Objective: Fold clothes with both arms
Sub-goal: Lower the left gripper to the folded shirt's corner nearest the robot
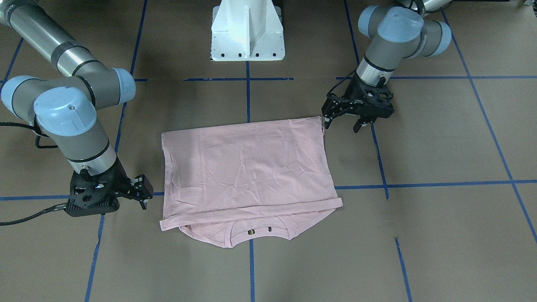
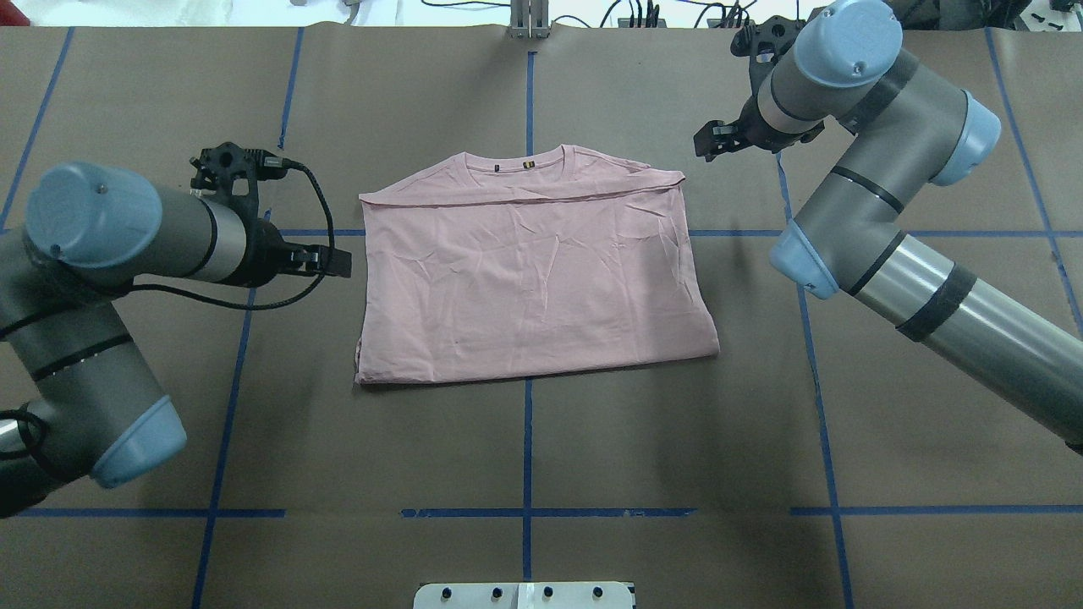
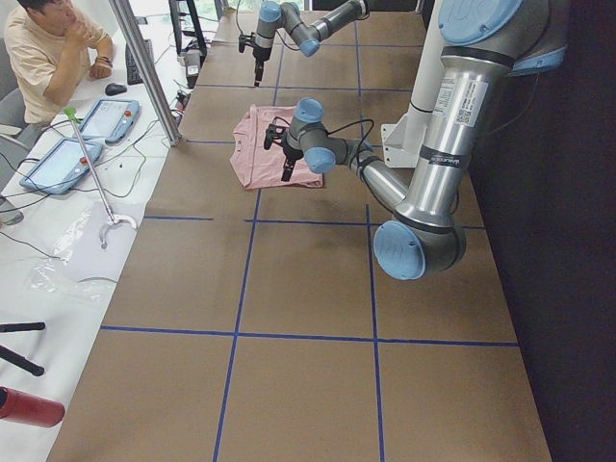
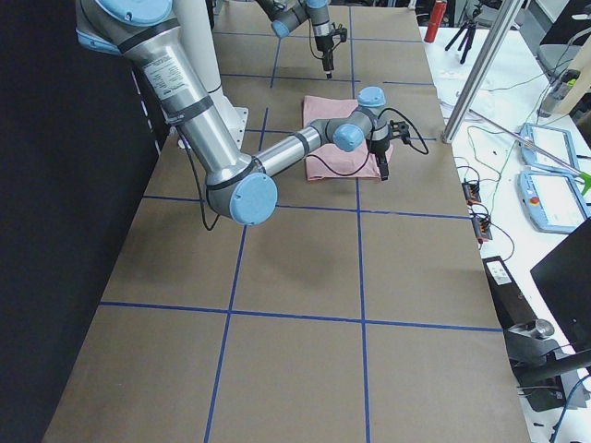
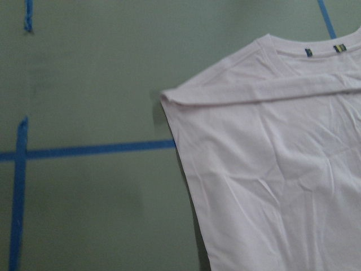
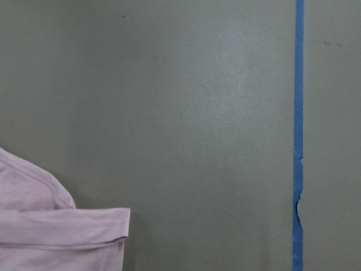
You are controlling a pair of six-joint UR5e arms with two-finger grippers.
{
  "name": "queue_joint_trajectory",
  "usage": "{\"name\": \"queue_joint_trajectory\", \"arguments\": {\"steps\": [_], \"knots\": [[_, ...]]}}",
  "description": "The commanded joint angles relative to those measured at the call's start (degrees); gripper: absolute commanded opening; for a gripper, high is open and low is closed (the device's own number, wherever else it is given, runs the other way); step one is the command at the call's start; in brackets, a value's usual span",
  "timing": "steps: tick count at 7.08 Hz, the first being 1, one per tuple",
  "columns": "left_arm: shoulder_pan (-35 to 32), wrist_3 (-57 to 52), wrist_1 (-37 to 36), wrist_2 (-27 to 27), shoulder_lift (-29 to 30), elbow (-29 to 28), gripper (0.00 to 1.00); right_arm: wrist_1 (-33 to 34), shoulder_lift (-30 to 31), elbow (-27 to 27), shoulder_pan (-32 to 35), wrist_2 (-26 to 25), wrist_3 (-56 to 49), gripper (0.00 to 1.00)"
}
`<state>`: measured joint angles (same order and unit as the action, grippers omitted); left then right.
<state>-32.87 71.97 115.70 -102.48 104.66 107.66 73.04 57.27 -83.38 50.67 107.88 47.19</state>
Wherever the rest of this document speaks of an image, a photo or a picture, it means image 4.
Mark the black monitor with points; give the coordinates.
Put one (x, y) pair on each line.
(562, 278)

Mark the red cylinder bottle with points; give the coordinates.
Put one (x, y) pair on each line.
(435, 18)

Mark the black tripod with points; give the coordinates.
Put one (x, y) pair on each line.
(467, 32)

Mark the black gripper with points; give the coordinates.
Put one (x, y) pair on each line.
(322, 45)
(379, 148)

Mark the upper blue teach pendant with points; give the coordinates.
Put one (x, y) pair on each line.
(556, 141)

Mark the orange black connector block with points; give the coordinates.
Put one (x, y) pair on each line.
(471, 192)

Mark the grabber reach tool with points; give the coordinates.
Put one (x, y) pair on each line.
(585, 177)

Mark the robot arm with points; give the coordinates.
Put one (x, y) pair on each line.
(170, 42)
(286, 17)

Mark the blue teach pendant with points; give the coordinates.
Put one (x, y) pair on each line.
(556, 141)
(553, 202)

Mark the pink Snoopy t-shirt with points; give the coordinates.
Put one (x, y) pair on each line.
(346, 155)

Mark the aluminium frame post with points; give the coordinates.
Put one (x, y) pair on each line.
(484, 60)

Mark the lower blue teach pendant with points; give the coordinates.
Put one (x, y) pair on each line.
(553, 202)

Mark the black power box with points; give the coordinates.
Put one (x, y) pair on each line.
(510, 304)

